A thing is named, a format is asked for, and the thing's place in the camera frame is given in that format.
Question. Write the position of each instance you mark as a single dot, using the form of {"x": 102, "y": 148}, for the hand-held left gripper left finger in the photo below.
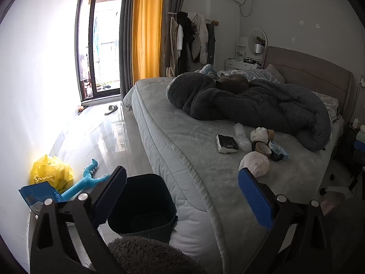
{"x": 111, "y": 194}

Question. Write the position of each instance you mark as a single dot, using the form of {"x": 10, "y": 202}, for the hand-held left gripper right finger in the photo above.
{"x": 256, "y": 197}

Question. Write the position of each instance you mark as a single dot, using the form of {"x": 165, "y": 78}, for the dark teal trash bin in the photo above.
{"x": 142, "y": 202}

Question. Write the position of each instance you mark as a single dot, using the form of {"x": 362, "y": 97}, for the pinkish white cloth ball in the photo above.
{"x": 253, "y": 162}

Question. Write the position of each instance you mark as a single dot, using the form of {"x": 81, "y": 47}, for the small black container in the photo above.
{"x": 275, "y": 157}

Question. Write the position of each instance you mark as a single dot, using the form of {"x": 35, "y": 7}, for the brown tape roll white core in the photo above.
{"x": 258, "y": 147}

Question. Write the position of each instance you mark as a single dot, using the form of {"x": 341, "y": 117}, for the crushed clear plastic bottle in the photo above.
{"x": 242, "y": 139}

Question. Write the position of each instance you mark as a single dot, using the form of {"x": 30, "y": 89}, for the white sock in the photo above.
{"x": 259, "y": 135}

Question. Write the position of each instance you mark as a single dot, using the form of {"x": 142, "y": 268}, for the black tissue packet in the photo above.
{"x": 226, "y": 142}

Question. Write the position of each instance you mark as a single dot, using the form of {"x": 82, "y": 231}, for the blue plush dinosaur toy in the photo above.
{"x": 85, "y": 182}

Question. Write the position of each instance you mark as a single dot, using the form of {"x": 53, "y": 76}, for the yellow plastic bag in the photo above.
{"x": 51, "y": 171}

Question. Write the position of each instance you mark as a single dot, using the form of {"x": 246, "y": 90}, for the grey fluffy clothing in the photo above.
{"x": 148, "y": 257}
{"x": 345, "y": 234}

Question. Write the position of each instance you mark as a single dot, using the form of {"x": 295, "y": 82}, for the blue paper packet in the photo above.
{"x": 34, "y": 194}

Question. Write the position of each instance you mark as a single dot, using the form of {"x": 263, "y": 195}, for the grey slipper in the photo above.
{"x": 111, "y": 110}

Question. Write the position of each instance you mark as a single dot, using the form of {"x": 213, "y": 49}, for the dark grey fluffy blanket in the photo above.
{"x": 256, "y": 105}

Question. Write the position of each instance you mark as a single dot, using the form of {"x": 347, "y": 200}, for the grey bed with brown headboard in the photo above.
{"x": 185, "y": 137}

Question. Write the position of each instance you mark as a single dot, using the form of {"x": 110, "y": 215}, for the grey cat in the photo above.
{"x": 233, "y": 82}

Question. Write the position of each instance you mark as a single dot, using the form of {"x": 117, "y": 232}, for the grey patterned pillow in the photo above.
{"x": 328, "y": 102}

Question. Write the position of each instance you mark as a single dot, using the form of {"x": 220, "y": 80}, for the light blue patterned quilt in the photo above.
{"x": 256, "y": 74}

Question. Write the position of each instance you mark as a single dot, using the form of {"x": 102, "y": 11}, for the beige pillow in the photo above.
{"x": 275, "y": 72}

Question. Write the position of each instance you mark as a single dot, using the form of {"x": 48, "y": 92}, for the white table lamp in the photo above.
{"x": 259, "y": 49}

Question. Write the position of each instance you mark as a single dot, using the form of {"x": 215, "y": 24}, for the white desk organiser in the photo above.
{"x": 241, "y": 48}

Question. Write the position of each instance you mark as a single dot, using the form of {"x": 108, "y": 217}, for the beige coat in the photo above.
{"x": 170, "y": 48}

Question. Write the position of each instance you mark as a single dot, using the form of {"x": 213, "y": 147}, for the round mirror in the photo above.
{"x": 253, "y": 38}

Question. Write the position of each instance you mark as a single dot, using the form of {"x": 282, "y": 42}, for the sliding glass door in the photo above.
{"x": 105, "y": 34}

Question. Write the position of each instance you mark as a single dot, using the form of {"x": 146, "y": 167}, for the dark grey garment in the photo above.
{"x": 211, "y": 42}

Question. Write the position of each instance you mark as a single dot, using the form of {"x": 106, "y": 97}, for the white jacket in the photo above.
{"x": 201, "y": 40}

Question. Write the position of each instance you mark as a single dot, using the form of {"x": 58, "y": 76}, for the yellow curtain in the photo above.
{"x": 148, "y": 28}

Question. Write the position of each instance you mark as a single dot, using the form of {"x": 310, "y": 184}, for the white shirt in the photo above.
{"x": 179, "y": 38}

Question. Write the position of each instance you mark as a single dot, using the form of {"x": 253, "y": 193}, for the black jacket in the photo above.
{"x": 186, "y": 34}

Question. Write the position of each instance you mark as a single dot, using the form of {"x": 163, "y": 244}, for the white wall socket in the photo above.
{"x": 362, "y": 81}

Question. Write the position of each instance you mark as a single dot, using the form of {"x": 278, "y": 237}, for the clothes rack rail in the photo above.
{"x": 171, "y": 13}

